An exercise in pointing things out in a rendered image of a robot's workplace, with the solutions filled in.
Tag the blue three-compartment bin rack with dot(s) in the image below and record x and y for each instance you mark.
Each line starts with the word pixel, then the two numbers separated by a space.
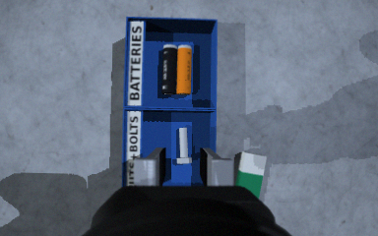
pixel 157 126

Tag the orange aa battery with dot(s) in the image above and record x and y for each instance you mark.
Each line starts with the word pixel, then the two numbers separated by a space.
pixel 184 65

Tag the green and white eraser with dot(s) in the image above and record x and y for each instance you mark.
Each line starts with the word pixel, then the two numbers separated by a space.
pixel 251 171

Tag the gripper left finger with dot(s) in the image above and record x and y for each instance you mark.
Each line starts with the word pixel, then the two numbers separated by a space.
pixel 150 170

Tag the grey bolt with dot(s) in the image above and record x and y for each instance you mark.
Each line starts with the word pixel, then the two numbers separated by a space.
pixel 183 147

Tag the black battery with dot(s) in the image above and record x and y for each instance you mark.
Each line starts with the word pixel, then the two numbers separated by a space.
pixel 169 69

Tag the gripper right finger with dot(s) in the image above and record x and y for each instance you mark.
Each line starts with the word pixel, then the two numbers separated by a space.
pixel 214 170

